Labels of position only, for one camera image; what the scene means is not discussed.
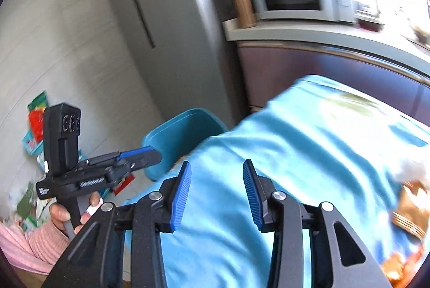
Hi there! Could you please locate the teal plastic bin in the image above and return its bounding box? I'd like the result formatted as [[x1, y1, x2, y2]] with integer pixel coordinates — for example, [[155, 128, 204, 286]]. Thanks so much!
[[141, 107, 229, 183]]

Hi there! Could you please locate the glass kettle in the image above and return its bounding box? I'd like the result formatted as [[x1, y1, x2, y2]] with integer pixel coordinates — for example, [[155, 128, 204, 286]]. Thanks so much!
[[354, 0, 382, 18]]

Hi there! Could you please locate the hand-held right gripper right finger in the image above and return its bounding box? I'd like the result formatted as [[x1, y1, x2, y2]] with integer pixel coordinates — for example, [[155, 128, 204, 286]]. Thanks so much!
[[242, 159, 393, 288]]

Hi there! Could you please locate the orange snack packet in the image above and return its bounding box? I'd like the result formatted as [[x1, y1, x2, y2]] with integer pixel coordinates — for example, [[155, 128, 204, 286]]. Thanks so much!
[[383, 248, 428, 286]]

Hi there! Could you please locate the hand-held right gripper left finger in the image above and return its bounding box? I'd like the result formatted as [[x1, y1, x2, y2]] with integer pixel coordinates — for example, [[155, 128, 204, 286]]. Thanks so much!
[[40, 160, 192, 288]]

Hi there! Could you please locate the blue floral tablecloth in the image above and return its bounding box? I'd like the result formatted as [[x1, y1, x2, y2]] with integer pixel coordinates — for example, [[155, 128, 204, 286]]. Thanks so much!
[[123, 74, 430, 288]]

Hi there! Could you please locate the green and white packet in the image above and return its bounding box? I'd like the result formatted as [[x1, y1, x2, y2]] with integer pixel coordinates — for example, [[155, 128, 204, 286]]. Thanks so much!
[[17, 187, 48, 232]]

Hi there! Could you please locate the copper travel tumbler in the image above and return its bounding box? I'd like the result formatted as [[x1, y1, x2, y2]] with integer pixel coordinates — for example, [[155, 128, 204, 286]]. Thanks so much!
[[227, 0, 257, 28]]

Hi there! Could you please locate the grey double-door refrigerator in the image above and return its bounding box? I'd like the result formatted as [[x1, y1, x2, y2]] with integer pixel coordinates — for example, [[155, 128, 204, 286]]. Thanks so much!
[[102, 0, 249, 127]]

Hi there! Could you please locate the red bag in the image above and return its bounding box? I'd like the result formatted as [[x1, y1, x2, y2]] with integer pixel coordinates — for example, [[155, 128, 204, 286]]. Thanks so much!
[[112, 174, 135, 196]]

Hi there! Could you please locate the person's left hand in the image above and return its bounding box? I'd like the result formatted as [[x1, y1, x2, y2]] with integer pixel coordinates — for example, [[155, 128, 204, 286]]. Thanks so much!
[[50, 191, 104, 236]]

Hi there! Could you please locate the green and red packet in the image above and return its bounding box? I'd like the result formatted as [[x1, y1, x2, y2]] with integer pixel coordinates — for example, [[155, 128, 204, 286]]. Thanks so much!
[[27, 91, 49, 144]]

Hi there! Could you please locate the kitchen counter cabinet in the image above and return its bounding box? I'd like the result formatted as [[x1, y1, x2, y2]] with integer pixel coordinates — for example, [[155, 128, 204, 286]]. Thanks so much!
[[222, 17, 430, 121]]

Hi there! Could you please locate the dark red lidded bowl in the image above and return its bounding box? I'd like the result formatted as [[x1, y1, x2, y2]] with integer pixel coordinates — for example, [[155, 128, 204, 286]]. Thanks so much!
[[358, 17, 385, 31]]

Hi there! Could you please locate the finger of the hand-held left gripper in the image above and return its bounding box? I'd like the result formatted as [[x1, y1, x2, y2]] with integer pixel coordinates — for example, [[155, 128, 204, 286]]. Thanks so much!
[[116, 146, 156, 161], [129, 150, 163, 172]]

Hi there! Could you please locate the teal packet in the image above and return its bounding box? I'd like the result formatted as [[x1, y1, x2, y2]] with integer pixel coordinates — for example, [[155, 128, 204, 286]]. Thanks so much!
[[22, 132, 44, 155]]

